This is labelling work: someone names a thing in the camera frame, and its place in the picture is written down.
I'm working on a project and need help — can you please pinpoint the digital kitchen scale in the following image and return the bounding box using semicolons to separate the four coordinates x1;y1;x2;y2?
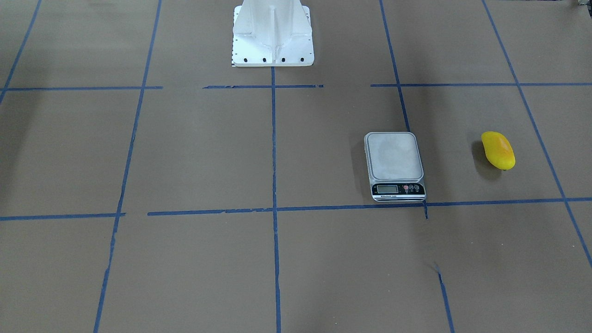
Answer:
364;131;427;202

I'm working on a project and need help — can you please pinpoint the white camera mast pedestal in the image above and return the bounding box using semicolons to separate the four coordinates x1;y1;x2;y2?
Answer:
231;0;315;67

